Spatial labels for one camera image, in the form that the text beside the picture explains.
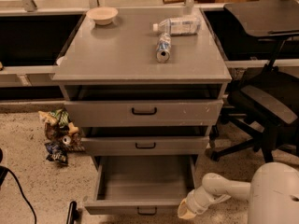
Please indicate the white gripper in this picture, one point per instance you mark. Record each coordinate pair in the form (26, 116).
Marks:
(193, 204)

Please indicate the grey bottom drawer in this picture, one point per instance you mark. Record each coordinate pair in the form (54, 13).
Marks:
(142, 185)

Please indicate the grey drawer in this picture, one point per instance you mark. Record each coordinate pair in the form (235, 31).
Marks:
(142, 185)
(132, 106)
(125, 141)

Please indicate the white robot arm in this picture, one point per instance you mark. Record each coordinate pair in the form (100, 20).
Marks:
(272, 194)

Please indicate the grey middle drawer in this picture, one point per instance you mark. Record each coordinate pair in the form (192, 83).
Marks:
(125, 141)

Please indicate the grey drawer cabinet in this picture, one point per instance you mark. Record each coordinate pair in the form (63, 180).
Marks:
(124, 54)

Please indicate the grey top drawer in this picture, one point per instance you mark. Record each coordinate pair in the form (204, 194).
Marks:
(132, 106)

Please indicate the black office chair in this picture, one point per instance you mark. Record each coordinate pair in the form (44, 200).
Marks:
(266, 105)

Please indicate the blue snack bag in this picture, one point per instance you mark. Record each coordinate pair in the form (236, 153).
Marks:
(56, 152)

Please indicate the brown snack bag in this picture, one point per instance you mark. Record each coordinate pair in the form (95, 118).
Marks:
(54, 133)

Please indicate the green chip bag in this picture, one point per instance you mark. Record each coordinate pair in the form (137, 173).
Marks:
(58, 118)

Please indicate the blue white soda can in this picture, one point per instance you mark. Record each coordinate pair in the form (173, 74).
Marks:
(163, 49)

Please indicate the clear plastic water bottle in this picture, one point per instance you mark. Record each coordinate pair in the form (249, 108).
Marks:
(188, 25)

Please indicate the wooden stick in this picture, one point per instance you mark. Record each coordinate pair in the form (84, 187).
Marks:
(172, 1)

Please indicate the beige bowl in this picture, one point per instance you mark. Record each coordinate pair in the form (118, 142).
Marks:
(102, 15)

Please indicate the black post on floor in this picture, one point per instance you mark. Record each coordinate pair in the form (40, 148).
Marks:
(73, 214)

